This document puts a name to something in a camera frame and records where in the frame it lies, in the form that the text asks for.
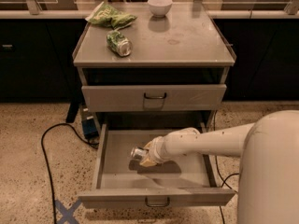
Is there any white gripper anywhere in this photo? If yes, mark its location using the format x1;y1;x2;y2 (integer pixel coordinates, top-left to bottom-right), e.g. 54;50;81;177
139;136;170;167

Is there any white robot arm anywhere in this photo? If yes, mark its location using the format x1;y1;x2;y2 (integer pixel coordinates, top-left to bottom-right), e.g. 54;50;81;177
140;110;299;224

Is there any open grey middle drawer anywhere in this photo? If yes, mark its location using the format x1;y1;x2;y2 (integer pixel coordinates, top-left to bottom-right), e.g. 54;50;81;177
78;125;235;208

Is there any closed grey upper drawer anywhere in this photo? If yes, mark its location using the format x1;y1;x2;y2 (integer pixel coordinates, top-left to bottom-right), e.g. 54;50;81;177
82;84;226;112

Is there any grey metal drawer cabinet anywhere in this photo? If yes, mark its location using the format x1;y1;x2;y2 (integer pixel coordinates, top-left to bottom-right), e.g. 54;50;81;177
74;3;235;130

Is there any green soda can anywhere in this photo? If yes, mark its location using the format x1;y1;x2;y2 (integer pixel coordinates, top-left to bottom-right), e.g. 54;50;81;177
107;31;133;57

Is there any blue power box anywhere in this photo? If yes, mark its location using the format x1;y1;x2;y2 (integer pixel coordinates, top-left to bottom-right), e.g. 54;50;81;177
80;105;98;139

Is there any blue tape cross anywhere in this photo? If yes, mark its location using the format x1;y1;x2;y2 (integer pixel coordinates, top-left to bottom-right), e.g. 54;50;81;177
55;200;81;224

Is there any dark counter cabinet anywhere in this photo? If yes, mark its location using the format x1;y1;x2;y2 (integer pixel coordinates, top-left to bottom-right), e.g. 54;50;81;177
0;17;299;103

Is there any green chip bag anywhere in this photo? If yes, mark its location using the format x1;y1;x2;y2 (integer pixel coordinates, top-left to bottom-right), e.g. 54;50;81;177
86;2;137;30

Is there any white ceramic bowl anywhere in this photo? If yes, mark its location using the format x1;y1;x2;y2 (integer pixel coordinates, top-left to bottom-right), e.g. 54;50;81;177
148;0;173;17

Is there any black cable on left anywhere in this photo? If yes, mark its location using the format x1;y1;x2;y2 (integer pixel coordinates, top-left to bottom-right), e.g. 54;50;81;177
40;122;100;224

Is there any black cable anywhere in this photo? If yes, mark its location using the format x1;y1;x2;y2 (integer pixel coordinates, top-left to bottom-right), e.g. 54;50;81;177
212;110;240;224
40;122;100;224

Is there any black cable on right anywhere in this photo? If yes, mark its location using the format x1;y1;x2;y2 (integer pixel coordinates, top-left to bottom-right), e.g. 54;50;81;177
212;110;240;224

